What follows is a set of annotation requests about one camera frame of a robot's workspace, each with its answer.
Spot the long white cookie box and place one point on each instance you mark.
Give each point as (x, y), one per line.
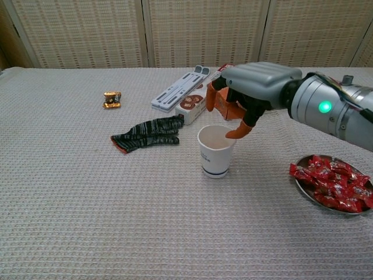
(190, 108)

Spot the orange wafer roll box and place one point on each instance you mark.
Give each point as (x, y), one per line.
(222, 102)

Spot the beige woven tablecloth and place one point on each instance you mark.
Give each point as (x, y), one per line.
(87, 204)

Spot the black grey knit glove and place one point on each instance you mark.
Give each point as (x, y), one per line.
(145, 134)

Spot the red candy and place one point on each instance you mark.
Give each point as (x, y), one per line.
(364, 189)
(301, 173)
(349, 205)

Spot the white grey folding stand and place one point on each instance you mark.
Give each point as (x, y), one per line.
(177, 90)

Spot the white paper cup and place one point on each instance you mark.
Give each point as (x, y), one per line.
(215, 163)

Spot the bamboo folding screen panel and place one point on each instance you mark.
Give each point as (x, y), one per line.
(81, 32)
(365, 52)
(204, 32)
(314, 32)

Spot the brown gold snack packet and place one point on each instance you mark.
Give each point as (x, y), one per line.
(112, 100)

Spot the metal bowl of red candies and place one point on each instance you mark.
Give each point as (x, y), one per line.
(303, 162)

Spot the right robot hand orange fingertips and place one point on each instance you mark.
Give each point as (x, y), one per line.
(259, 84)

